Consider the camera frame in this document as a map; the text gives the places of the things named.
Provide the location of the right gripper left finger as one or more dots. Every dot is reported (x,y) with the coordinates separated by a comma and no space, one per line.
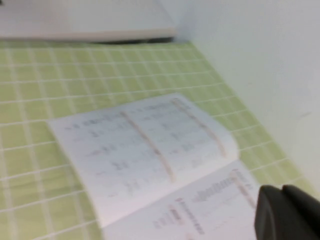
(272,220)

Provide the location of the green checked tablecloth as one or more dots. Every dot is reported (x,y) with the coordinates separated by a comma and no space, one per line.
(50,87)

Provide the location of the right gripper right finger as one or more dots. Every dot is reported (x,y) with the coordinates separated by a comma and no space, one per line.
(308,222)

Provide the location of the AgileX brochure with desert cover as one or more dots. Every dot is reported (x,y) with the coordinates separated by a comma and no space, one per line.
(150,162)

